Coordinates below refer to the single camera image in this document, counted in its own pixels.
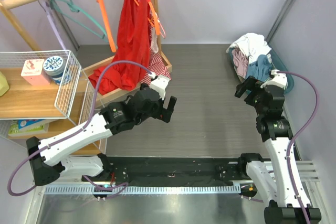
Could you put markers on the stacked books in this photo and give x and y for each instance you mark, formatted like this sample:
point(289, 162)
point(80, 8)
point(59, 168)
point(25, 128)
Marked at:
point(28, 127)

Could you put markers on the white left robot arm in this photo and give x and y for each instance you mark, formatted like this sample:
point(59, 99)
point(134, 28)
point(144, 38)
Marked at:
point(50, 157)

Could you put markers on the red white striped garment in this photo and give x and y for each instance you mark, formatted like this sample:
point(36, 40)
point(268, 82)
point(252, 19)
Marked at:
point(156, 63)

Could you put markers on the lilac plastic hanger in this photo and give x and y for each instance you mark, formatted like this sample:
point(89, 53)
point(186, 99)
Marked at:
point(45, 6)

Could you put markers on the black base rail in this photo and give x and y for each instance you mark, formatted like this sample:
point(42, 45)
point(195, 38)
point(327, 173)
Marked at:
point(173, 171)

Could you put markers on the pink crumpled garment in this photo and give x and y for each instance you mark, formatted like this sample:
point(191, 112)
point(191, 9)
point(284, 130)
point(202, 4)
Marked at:
point(240, 62)

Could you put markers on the blue tank top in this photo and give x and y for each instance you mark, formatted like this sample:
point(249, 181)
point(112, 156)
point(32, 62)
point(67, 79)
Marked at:
point(260, 69)

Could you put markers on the white cable duct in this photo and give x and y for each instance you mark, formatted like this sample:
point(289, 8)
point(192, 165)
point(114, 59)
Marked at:
point(86, 189)

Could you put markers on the red garment on hanger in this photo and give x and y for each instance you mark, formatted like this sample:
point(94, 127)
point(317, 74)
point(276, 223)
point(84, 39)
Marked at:
point(133, 45)

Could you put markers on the orange plastic hanger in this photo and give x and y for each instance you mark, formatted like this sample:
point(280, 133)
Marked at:
point(107, 25)

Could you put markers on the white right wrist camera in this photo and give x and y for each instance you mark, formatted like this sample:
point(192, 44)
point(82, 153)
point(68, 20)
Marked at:
point(278, 79)

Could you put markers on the yellow object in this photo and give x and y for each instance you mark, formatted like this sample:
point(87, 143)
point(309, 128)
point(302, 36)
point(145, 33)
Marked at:
point(4, 86)

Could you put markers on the pink box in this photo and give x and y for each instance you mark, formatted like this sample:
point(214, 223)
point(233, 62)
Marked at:
point(34, 73)

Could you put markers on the pink hanger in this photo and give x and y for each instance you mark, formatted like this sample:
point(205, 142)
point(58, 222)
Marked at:
point(162, 28)

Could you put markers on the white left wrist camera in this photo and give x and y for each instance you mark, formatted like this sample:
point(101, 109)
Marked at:
point(159, 83)

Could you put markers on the teal laundry basket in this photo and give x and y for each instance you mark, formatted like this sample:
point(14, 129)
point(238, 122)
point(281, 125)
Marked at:
point(276, 64)

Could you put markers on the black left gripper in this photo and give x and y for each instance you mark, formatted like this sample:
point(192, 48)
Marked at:
point(166, 113)

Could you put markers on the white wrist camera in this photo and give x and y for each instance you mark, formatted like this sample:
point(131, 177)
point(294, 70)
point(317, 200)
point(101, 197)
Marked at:
point(278, 79)
point(159, 83)

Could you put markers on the white crumpled garment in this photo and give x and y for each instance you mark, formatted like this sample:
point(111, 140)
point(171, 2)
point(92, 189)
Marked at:
point(252, 45)

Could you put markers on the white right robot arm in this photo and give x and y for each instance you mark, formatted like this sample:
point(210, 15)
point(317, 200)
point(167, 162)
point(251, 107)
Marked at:
point(281, 191)

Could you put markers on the blue white round tin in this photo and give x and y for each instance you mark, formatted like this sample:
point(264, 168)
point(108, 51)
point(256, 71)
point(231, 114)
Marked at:
point(55, 67)

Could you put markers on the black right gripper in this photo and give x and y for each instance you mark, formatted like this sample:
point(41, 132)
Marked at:
point(249, 83)

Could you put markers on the wooden clothes rack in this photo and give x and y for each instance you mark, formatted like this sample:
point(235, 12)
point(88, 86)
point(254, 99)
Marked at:
point(7, 5)

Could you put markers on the orange hanger holding red garment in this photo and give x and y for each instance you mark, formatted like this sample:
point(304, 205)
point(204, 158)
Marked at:
point(154, 20)

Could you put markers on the white wire basket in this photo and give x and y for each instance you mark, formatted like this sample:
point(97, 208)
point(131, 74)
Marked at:
point(17, 60)

